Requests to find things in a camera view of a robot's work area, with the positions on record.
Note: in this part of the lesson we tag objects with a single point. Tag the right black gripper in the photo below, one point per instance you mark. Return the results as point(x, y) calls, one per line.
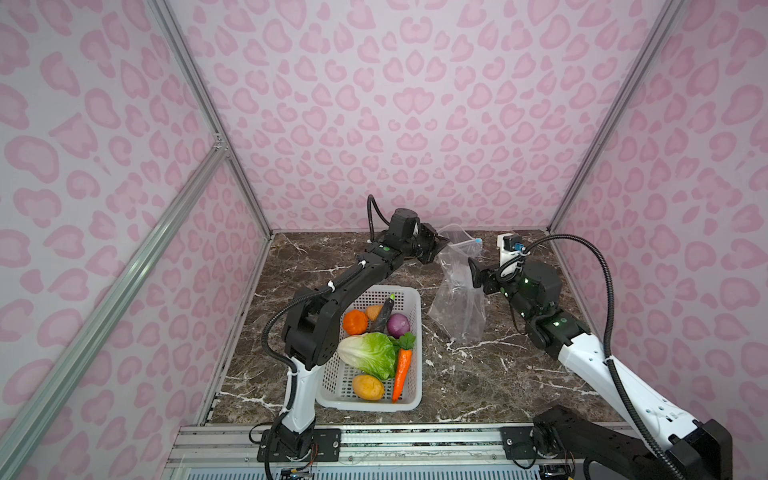
point(479, 278)

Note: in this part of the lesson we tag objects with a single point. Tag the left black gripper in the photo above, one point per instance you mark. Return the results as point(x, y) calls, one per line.
point(435, 242)

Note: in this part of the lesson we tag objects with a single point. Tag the clear zip top bag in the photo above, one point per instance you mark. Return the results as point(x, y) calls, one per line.
point(458, 307)

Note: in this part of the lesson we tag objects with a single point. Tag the purple onion toy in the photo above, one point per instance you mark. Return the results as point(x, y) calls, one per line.
point(398, 325)

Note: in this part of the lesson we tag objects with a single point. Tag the dark eggplant toy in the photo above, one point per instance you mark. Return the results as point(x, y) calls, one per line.
point(379, 323)

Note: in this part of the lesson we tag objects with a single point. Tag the orange carrot toy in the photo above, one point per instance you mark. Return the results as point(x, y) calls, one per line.
point(405, 346)

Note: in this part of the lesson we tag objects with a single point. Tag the white perforated plastic basket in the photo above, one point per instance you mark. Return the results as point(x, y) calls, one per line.
point(335, 390)

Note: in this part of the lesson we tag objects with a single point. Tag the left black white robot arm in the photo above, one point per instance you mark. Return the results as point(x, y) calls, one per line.
point(311, 330)

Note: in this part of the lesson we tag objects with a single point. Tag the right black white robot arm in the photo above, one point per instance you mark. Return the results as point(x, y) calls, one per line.
point(667, 442)

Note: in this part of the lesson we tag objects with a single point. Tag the small orange fruit toy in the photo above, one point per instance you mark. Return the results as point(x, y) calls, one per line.
point(374, 312)

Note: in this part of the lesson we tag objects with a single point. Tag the orange tomato toy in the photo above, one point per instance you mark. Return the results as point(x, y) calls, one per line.
point(355, 322)

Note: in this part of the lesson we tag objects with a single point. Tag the green lettuce toy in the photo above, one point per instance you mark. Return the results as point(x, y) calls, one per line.
point(372, 353)

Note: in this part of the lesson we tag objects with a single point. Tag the yellow potato toy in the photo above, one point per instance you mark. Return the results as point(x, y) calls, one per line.
point(368, 388)

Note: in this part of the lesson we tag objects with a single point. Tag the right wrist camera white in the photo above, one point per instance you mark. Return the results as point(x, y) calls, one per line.
point(510, 253)

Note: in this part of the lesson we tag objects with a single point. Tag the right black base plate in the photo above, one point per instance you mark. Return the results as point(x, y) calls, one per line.
point(516, 443)

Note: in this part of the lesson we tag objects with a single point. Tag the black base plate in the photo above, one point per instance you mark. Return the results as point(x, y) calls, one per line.
point(516, 443)
point(286, 446)

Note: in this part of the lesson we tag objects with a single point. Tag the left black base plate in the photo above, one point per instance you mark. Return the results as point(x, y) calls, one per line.
point(286, 446)

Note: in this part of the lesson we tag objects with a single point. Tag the aluminium front rail frame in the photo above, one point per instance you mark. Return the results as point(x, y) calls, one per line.
point(398, 451)

